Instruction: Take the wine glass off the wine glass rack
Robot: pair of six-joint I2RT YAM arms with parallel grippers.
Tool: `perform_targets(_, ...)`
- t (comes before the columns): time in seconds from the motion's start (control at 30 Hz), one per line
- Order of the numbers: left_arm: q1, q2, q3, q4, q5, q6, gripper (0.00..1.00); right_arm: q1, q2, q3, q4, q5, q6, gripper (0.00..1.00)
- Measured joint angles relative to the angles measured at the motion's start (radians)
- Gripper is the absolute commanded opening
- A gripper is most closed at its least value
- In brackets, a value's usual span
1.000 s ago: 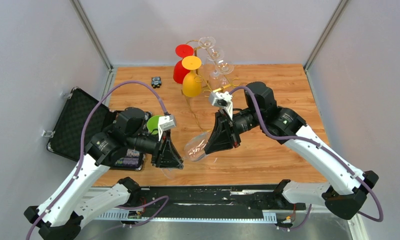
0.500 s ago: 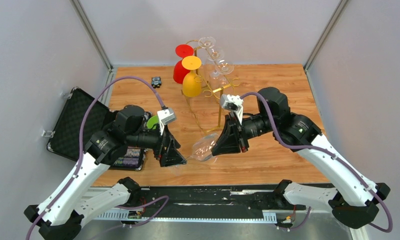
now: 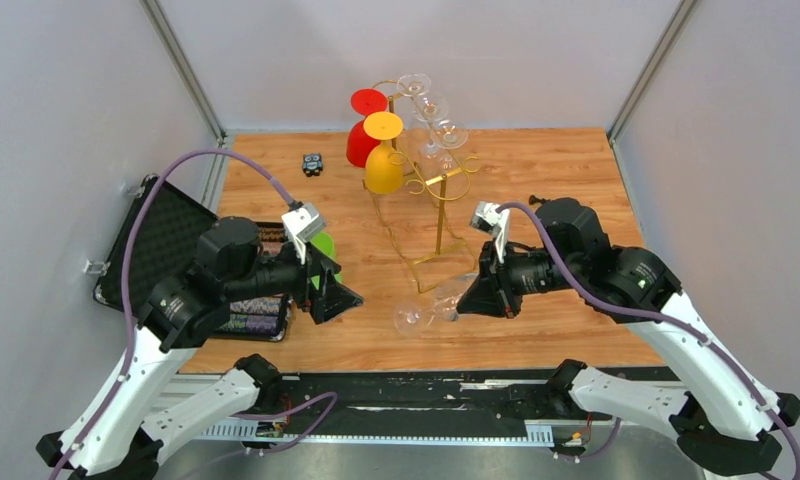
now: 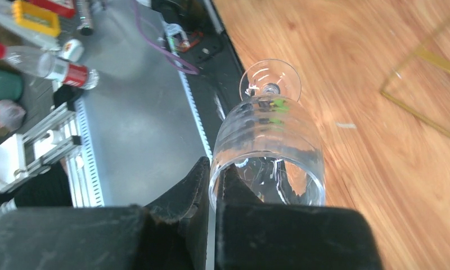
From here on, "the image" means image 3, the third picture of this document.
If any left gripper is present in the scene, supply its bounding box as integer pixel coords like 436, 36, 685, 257
226, 233, 364, 322

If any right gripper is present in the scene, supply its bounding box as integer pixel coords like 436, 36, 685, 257
456, 235, 582, 319

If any green wine glass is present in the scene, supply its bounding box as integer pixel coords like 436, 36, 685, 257
307, 232, 336, 290

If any clear wine glass front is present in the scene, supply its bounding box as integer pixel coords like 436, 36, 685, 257
393, 273, 477, 337

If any orange wine glass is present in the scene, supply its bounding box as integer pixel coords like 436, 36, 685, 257
363, 111, 403, 195

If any red wine glass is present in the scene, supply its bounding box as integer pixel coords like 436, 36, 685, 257
346, 88, 388, 168

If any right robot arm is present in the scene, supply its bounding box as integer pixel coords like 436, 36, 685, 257
457, 197, 800, 478

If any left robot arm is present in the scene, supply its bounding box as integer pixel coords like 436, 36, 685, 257
36, 217, 363, 479

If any clear wine glass rearmost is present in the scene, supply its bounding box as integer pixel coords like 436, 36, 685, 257
396, 73, 432, 97

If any black chess pawn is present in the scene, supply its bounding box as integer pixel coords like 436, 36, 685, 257
528, 195, 548, 206

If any black poker chip case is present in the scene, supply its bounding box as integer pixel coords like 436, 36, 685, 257
93, 174, 292, 342

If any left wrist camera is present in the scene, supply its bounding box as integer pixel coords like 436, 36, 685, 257
281, 201, 327, 265

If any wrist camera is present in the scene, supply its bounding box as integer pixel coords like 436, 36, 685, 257
470, 201, 510, 264
281, 201, 327, 265

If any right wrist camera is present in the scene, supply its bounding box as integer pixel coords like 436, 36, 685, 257
470, 201, 510, 264

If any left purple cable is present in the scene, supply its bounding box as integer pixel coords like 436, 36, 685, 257
47, 148, 340, 480

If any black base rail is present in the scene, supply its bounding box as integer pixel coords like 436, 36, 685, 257
174, 368, 680, 446

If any gold wire glass rack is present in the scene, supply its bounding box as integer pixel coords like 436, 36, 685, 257
363, 78, 478, 294

